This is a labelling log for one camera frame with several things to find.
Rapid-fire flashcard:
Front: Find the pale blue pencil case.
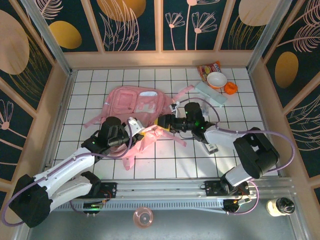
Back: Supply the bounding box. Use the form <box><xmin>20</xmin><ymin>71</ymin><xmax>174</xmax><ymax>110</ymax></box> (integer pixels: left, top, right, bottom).
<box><xmin>194</xmin><ymin>81</ymin><xmax>228</xmax><ymax>108</ymax></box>

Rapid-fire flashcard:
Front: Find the small black white card box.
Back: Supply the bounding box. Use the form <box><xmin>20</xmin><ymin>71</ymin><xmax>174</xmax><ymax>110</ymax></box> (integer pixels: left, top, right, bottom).
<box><xmin>204</xmin><ymin>142</ymin><xmax>219</xmax><ymax>156</ymax></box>

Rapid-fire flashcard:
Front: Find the pink backpack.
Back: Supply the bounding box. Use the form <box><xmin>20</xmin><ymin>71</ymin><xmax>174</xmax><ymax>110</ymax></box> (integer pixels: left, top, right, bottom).
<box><xmin>83</xmin><ymin>84</ymin><xmax>196</xmax><ymax>171</ymax></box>

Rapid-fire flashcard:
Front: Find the white orange bowl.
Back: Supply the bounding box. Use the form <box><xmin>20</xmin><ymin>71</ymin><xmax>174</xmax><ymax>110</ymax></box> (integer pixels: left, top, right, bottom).
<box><xmin>206</xmin><ymin>71</ymin><xmax>228</xmax><ymax>90</ymax></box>

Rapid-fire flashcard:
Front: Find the orange crumpled toy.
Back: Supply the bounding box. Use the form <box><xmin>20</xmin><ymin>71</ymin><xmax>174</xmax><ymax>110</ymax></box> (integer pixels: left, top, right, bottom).
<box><xmin>223</xmin><ymin>82</ymin><xmax>238</xmax><ymax>96</ymax></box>

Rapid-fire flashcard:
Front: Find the orange snack packet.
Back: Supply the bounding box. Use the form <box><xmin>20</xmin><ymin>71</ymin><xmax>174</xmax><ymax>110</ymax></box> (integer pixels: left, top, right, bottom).
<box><xmin>196</xmin><ymin>60</ymin><xmax>223</xmax><ymax>78</ymax></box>

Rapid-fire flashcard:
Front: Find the left circuit board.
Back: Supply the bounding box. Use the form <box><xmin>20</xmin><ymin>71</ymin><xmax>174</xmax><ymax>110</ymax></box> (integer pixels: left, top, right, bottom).
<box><xmin>83</xmin><ymin>201</ymin><xmax>104</xmax><ymax>216</ymax></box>

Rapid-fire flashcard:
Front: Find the circuit board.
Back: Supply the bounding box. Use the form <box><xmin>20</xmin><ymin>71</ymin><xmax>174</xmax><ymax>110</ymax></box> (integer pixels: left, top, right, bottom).
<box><xmin>223</xmin><ymin>196</ymin><xmax>253</xmax><ymax>215</ymax></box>
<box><xmin>83</xmin><ymin>201</ymin><xmax>104</xmax><ymax>216</ymax></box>

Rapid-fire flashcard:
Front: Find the pink round cup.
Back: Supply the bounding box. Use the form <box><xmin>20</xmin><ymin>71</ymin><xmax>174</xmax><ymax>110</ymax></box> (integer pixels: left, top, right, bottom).
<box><xmin>132</xmin><ymin>206</ymin><xmax>154</xmax><ymax>229</ymax></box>

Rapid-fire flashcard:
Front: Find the right circuit board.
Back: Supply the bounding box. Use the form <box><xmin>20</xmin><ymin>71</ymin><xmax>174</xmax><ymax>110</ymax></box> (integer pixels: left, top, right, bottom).
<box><xmin>223</xmin><ymin>196</ymin><xmax>253</xmax><ymax>215</ymax></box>

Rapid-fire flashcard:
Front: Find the white bottle black cap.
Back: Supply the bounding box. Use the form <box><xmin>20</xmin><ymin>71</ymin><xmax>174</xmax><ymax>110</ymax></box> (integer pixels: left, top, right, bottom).
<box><xmin>266</xmin><ymin>197</ymin><xmax>296</xmax><ymax>217</ymax></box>

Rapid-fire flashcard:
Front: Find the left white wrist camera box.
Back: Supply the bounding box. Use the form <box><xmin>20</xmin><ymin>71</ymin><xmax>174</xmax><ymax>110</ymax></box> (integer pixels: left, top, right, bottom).
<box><xmin>126</xmin><ymin>116</ymin><xmax>146</xmax><ymax>137</ymax></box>

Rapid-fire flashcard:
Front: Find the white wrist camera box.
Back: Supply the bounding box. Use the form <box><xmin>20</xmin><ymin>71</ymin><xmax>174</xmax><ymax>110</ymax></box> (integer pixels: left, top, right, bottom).
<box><xmin>169</xmin><ymin>100</ymin><xmax>182</xmax><ymax>114</ymax></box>
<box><xmin>126</xmin><ymin>116</ymin><xmax>146</xmax><ymax>137</ymax></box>

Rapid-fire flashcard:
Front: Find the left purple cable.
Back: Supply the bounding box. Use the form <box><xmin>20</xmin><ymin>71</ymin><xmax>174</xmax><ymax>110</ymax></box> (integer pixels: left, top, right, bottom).
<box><xmin>1</xmin><ymin>119</ymin><xmax>133</xmax><ymax>227</ymax></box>

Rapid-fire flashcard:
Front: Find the purple cable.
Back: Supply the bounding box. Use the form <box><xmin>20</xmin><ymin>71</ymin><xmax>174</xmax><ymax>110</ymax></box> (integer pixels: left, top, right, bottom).
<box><xmin>1</xmin><ymin>119</ymin><xmax>133</xmax><ymax>227</ymax></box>
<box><xmin>174</xmin><ymin>97</ymin><xmax>296</xmax><ymax>216</ymax></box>

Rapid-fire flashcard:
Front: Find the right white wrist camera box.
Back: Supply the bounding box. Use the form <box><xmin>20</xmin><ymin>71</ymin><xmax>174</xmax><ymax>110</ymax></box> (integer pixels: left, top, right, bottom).
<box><xmin>169</xmin><ymin>100</ymin><xmax>182</xmax><ymax>114</ymax></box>

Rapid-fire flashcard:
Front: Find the aluminium rail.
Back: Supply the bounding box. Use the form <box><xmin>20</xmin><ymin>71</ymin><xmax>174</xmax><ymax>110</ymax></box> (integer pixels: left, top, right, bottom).
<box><xmin>24</xmin><ymin>176</ymin><xmax>298</xmax><ymax>201</ymax></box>

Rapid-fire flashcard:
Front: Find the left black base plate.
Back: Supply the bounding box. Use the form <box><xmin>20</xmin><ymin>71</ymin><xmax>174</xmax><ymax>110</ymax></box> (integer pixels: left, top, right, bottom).
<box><xmin>71</xmin><ymin>181</ymin><xmax>118</xmax><ymax>200</ymax></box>

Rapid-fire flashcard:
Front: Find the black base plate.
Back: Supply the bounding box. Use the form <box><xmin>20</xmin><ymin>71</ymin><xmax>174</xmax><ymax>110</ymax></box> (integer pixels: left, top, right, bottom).
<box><xmin>71</xmin><ymin>181</ymin><xmax>118</xmax><ymax>200</ymax></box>
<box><xmin>204</xmin><ymin>180</ymin><xmax>251</xmax><ymax>198</ymax></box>

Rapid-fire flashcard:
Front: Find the slotted metal cable tray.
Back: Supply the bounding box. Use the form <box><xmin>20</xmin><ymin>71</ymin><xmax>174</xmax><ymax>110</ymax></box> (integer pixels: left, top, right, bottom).
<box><xmin>52</xmin><ymin>201</ymin><xmax>226</xmax><ymax>214</ymax></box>

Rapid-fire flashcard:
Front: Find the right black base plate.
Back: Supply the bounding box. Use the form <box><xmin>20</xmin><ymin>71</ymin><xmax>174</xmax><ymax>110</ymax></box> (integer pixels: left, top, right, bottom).
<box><xmin>204</xmin><ymin>180</ymin><xmax>251</xmax><ymax>198</ymax></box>

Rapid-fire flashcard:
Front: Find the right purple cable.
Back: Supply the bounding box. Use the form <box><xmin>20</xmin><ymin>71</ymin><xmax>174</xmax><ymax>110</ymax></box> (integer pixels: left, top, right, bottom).
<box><xmin>174</xmin><ymin>97</ymin><xmax>296</xmax><ymax>216</ymax></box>

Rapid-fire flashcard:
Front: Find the aluminium frame post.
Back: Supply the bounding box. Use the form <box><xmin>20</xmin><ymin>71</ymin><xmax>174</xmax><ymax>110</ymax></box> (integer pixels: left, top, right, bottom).
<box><xmin>19</xmin><ymin>0</ymin><xmax>74</xmax><ymax>76</ymax></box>
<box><xmin>246</xmin><ymin>0</ymin><xmax>293</xmax><ymax>73</ymax></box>

